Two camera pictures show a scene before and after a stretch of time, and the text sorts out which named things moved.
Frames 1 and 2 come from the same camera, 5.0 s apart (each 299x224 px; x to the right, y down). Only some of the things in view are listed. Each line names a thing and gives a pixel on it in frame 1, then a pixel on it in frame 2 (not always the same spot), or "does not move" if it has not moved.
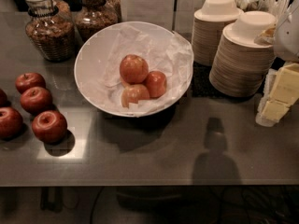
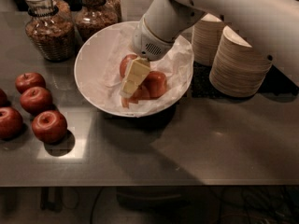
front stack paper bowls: x=241 y=65 does not move
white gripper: x=288 y=36 to x=149 y=45
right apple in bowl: x=156 y=82 does not move
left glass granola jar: x=49 y=27 does not move
